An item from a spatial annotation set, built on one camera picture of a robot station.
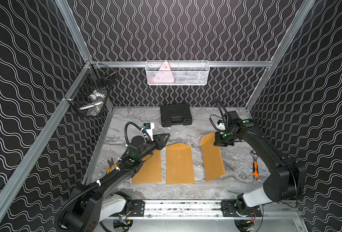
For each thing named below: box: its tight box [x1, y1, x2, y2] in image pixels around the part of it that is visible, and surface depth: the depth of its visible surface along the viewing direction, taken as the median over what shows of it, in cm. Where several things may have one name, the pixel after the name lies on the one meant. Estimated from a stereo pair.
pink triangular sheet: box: [153, 60, 174, 83], surface depth 91 cm
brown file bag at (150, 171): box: [132, 149, 162, 185], surface depth 89 cm
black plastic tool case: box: [159, 103, 193, 128], surface depth 109 cm
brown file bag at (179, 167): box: [166, 143, 196, 185], surface depth 94 cm
